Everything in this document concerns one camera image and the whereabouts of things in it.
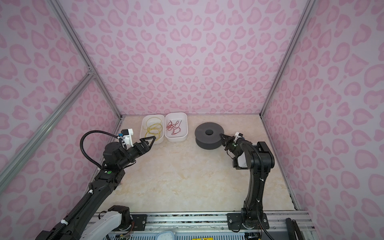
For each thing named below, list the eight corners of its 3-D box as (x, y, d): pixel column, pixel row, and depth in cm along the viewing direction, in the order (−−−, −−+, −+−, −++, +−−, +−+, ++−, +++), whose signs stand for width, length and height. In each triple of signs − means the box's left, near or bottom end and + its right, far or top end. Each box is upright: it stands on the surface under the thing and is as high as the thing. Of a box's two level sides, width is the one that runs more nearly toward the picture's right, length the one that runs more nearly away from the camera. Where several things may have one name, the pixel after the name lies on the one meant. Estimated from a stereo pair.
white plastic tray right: (161, 141, 105) (160, 137, 102) (166, 116, 121) (165, 112, 117) (187, 141, 105) (187, 137, 101) (188, 116, 121) (188, 112, 117)
